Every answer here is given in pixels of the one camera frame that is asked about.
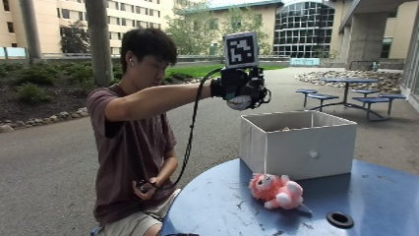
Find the white cube of black markers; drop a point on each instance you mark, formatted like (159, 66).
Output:
(240, 49)

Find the beige building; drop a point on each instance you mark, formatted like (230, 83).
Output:
(130, 16)

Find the blue round picnic table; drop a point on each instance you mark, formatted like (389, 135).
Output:
(348, 80)

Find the row of border stones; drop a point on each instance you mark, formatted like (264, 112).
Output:
(51, 118)

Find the white round soft thing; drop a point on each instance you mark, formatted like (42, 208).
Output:
(238, 103)

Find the small black device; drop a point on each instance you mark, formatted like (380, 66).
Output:
(142, 185)

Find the blue picnic seat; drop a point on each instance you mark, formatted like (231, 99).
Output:
(305, 91)
(369, 100)
(364, 91)
(321, 97)
(392, 96)

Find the the person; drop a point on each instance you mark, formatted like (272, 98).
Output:
(130, 137)

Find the thick grey pole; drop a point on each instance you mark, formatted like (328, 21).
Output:
(99, 42)

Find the glass fronted building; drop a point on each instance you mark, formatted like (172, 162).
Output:
(303, 29)

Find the concrete pillar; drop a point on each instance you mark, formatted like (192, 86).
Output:
(365, 39)

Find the bed of grey rocks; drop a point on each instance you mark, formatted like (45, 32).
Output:
(383, 80)

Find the white open box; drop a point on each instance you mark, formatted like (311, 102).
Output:
(304, 150)

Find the pink soft toy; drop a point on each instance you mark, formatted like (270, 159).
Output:
(274, 191)

